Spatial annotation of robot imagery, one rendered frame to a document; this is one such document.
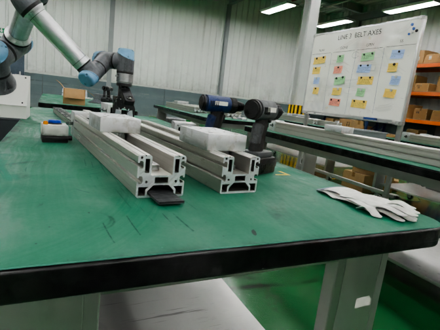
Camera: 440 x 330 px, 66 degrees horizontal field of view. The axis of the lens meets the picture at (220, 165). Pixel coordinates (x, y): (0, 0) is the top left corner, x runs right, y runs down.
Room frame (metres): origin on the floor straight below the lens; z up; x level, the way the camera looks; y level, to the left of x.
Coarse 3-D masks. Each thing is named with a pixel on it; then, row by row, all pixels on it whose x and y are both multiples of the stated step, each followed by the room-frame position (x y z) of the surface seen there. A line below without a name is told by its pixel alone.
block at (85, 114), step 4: (72, 112) 1.36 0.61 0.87; (76, 112) 1.32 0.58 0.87; (80, 112) 1.34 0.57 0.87; (84, 112) 1.37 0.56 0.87; (88, 112) 1.39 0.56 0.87; (72, 116) 1.36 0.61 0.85; (84, 116) 1.33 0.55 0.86; (88, 116) 1.34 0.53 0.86; (72, 120) 1.35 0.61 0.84; (76, 120) 1.31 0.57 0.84; (68, 124) 1.33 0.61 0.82; (72, 124) 1.34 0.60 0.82; (72, 128) 1.35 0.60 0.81; (76, 128) 1.31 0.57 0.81; (72, 132) 1.34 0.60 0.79
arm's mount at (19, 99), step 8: (16, 80) 1.80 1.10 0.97; (24, 80) 1.82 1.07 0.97; (16, 88) 1.76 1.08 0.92; (24, 88) 1.78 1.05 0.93; (0, 96) 1.69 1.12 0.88; (8, 96) 1.71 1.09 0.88; (16, 96) 1.73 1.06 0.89; (24, 96) 1.74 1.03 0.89; (0, 104) 1.66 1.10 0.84; (8, 104) 1.67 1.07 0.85; (16, 104) 1.69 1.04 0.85; (24, 104) 1.71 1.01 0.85; (0, 112) 1.66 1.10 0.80; (8, 112) 1.68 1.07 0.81; (16, 112) 1.69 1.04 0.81; (24, 112) 1.71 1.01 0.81
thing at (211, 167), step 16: (144, 128) 1.19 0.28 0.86; (160, 128) 1.25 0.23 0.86; (160, 144) 1.05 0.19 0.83; (176, 144) 0.97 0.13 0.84; (192, 160) 0.85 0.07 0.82; (208, 160) 0.79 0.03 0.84; (224, 160) 0.73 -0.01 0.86; (240, 160) 0.80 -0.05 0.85; (256, 160) 0.78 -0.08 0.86; (192, 176) 0.85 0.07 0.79; (208, 176) 0.78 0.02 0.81; (224, 176) 0.74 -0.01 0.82; (240, 176) 0.78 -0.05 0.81; (224, 192) 0.74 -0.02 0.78; (240, 192) 0.76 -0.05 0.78
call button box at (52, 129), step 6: (42, 126) 1.11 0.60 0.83; (48, 126) 1.12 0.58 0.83; (54, 126) 1.13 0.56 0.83; (60, 126) 1.14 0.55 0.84; (66, 126) 1.15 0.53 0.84; (42, 132) 1.11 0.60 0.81; (48, 132) 1.12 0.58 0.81; (54, 132) 1.13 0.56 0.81; (60, 132) 1.14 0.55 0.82; (66, 132) 1.15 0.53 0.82; (42, 138) 1.11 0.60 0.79; (48, 138) 1.12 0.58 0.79; (54, 138) 1.13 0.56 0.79; (60, 138) 1.14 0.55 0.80; (66, 138) 1.15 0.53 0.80
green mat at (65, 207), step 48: (0, 144) 1.00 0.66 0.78; (48, 144) 1.09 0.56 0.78; (0, 192) 0.57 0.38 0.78; (48, 192) 0.60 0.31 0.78; (96, 192) 0.64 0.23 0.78; (192, 192) 0.71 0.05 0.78; (288, 192) 0.81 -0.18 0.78; (0, 240) 0.40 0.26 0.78; (48, 240) 0.41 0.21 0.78; (96, 240) 0.43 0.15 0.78; (144, 240) 0.44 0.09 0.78; (192, 240) 0.46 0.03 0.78; (240, 240) 0.48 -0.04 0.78; (288, 240) 0.51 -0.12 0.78
